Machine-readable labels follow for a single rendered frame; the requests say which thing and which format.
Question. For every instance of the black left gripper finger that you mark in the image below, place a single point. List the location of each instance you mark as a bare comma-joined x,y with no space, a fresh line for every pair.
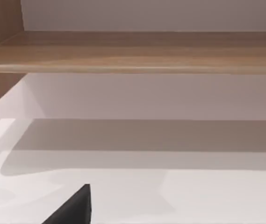
76,207

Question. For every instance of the wooden open shelf unit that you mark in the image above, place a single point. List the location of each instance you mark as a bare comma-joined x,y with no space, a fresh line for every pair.
123,53

